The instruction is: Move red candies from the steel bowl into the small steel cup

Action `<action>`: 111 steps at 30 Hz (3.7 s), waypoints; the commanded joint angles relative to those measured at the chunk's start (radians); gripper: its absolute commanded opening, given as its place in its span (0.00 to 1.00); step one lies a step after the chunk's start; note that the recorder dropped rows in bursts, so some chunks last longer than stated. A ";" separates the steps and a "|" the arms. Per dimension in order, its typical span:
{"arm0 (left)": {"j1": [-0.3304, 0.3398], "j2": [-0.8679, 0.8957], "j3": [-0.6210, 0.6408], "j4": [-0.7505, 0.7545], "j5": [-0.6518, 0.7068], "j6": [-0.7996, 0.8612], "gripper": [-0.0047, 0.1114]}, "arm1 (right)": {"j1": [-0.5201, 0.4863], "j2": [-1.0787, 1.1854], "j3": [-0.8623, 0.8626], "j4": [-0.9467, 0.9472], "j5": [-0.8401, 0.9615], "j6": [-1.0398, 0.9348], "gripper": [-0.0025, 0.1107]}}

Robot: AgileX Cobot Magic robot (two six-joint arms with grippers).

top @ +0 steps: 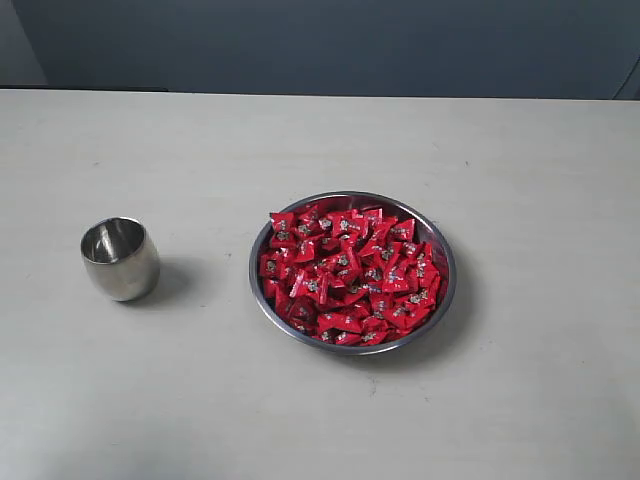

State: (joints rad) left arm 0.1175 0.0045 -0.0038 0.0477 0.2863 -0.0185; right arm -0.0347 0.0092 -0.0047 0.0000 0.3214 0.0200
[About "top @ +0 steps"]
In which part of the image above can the stainless steel cup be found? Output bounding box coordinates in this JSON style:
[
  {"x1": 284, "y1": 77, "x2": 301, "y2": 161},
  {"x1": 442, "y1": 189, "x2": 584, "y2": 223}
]
[{"x1": 80, "y1": 217, "x2": 161, "y2": 302}]

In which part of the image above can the pile of red wrapped candies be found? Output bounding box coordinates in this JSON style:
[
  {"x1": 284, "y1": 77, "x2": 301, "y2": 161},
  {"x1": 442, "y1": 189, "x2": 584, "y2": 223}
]
[{"x1": 258, "y1": 200, "x2": 442, "y2": 347}]

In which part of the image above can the steel bowl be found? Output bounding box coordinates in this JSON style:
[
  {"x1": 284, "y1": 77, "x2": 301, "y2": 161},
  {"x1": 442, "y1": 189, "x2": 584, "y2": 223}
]
[{"x1": 248, "y1": 190, "x2": 458, "y2": 357}]

